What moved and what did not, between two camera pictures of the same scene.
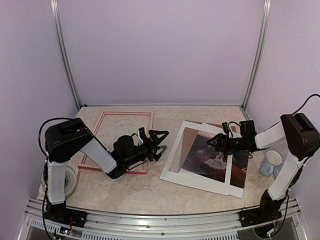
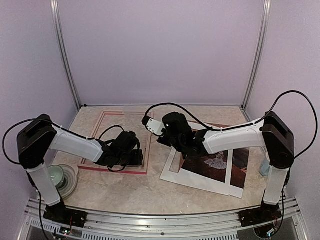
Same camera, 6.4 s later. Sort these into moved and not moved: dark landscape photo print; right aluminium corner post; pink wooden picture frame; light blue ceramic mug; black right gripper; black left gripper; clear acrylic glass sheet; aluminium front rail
Moved: black right gripper; clear acrylic glass sheet; black left gripper
Not moved: dark landscape photo print; pink wooden picture frame; light blue ceramic mug; right aluminium corner post; aluminium front rail
